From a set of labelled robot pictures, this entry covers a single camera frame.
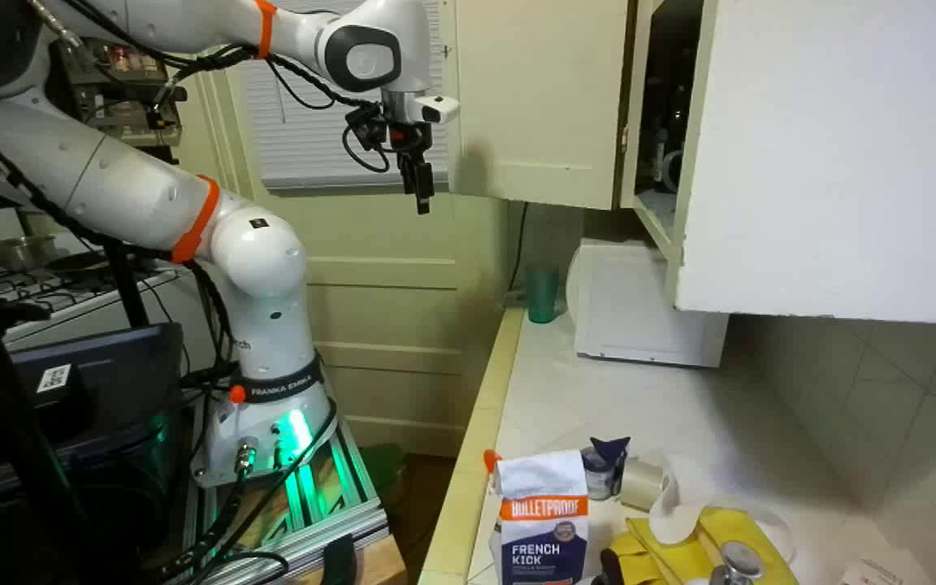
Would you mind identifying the green floor bin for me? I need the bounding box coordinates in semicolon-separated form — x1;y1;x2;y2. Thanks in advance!
360;438;410;504

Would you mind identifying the cream panelled door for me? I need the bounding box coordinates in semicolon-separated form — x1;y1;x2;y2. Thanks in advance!
269;193;516;458

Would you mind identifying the white coffee bag orange label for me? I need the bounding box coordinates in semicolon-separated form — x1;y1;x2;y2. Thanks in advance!
486;444;597;585

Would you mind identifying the white cabinet door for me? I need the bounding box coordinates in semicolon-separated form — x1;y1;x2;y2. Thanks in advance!
673;0;936;328

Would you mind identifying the beige tape roll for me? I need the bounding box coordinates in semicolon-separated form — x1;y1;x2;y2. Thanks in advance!
616;456;675;517

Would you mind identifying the black metal shelf rack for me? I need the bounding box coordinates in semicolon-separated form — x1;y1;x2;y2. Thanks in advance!
0;40;189;334

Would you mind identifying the black tripod pole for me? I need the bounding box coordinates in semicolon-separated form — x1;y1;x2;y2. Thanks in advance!
0;227;95;585

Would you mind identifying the white scoop cup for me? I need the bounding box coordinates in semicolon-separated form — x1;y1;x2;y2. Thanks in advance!
648;479;716;554

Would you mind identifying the yellow flat packet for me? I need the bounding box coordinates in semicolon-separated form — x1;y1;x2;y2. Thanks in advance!
605;504;802;585

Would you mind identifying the grey cluttered desk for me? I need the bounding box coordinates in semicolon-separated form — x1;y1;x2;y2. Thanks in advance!
0;249;181;328

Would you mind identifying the aluminium robot pedestal frame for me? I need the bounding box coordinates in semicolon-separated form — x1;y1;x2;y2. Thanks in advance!
174;421;397;585

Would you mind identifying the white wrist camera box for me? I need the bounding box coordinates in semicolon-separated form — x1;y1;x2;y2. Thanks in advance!
412;91;463;126

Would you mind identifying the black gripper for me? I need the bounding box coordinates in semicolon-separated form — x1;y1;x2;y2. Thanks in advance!
376;109;434;217

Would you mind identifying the green translucent cup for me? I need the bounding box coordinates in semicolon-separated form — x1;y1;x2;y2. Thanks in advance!
524;262;566;328

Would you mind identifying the white window blind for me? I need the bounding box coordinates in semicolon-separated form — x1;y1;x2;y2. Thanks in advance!
231;0;455;198

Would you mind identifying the round metal lid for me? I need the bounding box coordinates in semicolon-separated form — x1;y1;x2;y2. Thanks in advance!
709;540;770;585

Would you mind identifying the black computer case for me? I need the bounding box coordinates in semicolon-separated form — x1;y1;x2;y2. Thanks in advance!
0;319;192;585

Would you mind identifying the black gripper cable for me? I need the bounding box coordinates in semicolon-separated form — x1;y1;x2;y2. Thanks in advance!
164;42;399;178

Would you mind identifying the white box appliance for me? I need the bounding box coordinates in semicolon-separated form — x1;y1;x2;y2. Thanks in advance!
568;236;732;370

